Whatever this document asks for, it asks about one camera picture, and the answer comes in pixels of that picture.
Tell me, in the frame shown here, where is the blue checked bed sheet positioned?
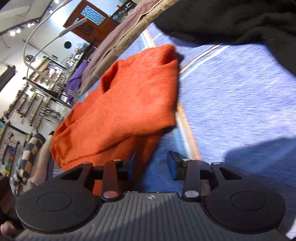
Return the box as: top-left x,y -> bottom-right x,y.
91,24 -> 295,240

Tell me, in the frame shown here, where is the orange knit sweater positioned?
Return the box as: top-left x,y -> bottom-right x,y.
50,44 -> 179,187

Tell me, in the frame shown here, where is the wall display rack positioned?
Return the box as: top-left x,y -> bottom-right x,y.
1,56 -> 71,196

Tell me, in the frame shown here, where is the brown wooden door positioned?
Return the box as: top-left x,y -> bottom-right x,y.
63,1 -> 118,47

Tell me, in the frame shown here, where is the purple folded garment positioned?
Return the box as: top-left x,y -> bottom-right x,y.
66,59 -> 89,97

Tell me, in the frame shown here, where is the tan mauve bed cover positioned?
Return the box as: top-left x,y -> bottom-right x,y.
78,0 -> 178,95

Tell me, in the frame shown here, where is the folded grey checked blanket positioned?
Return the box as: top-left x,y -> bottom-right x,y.
10,131 -> 54,193

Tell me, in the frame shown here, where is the white arched lamp stand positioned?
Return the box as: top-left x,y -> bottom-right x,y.
22,0 -> 87,99

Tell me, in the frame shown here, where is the black garment pile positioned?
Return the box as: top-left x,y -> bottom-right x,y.
154,1 -> 295,74

